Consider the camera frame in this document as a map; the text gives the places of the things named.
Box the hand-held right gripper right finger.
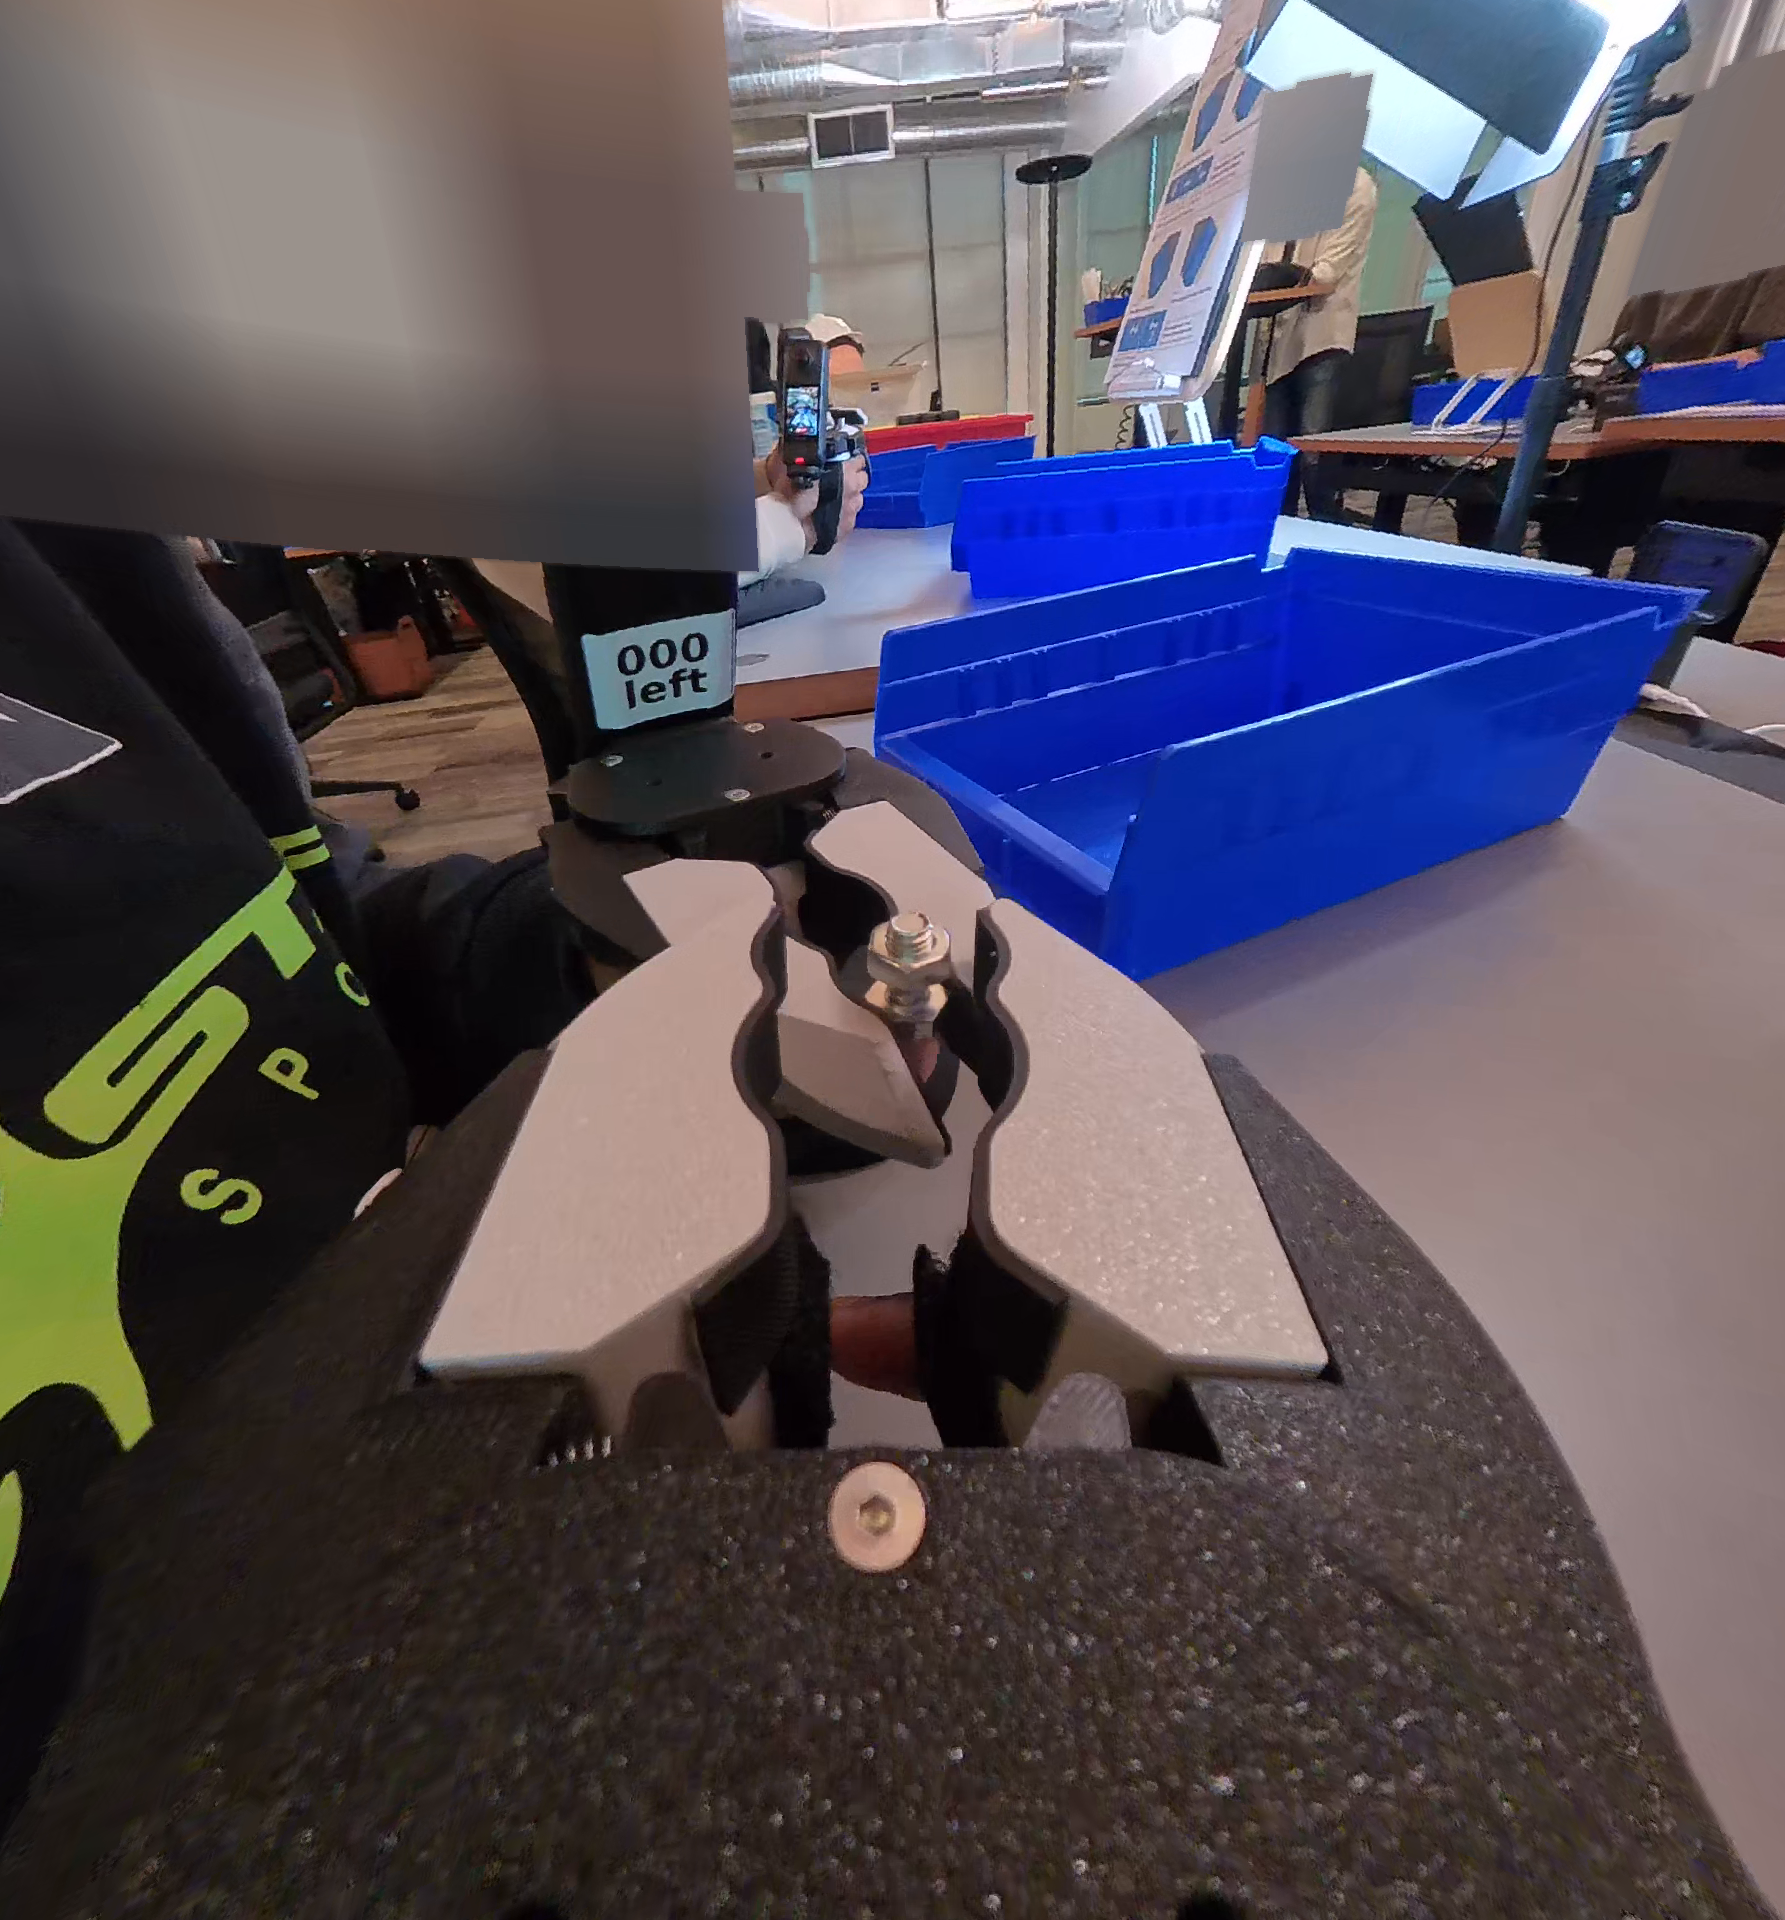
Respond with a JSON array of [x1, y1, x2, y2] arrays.
[[971, 900, 1332, 1413]]

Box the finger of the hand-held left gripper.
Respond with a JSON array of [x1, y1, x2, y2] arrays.
[[806, 799, 994, 976], [622, 858, 955, 1171]]

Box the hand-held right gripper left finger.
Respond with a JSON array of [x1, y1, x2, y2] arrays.
[[415, 900, 794, 1425]]

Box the short silver bolt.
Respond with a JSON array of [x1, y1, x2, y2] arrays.
[[859, 911, 956, 1041]]

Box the blue plastic bin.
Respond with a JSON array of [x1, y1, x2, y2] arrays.
[[1635, 331, 1785, 418], [853, 435, 1039, 531], [951, 435, 1297, 600], [874, 547, 1708, 980], [1410, 375, 1549, 432]]

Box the person's left forearm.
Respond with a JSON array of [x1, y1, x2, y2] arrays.
[[337, 847, 596, 1114]]

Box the person's right hand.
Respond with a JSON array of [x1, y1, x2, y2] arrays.
[[832, 1293, 924, 1398]]

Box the light grey table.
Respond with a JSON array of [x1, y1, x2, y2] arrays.
[[734, 509, 1593, 725]]

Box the brown leather bag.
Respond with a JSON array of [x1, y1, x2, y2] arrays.
[[344, 615, 429, 701]]

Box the white document stand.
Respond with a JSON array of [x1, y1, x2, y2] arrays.
[[1104, 357, 1212, 451]]

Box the black floor lamp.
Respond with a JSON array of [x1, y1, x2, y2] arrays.
[[1017, 150, 1098, 460]]

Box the printed instruction sheet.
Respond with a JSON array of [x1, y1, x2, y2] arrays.
[[1104, 0, 1272, 401]]

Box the cardboard box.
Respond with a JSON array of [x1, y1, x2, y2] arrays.
[[1448, 274, 1549, 381]]

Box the black device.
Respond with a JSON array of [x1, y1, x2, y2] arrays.
[[1635, 520, 1770, 694]]

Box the wooden office desk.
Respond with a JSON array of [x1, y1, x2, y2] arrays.
[[1286, 410, 1785, 559]]

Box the black light stand pole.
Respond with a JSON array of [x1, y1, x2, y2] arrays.
[[1492, 6, 1692, 559]]

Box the studio light panel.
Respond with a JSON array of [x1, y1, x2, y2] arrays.
[[1240, 0, 1692, 208]]

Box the white cable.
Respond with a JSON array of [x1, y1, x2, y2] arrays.
[[1630, 683, 1785, 755]]

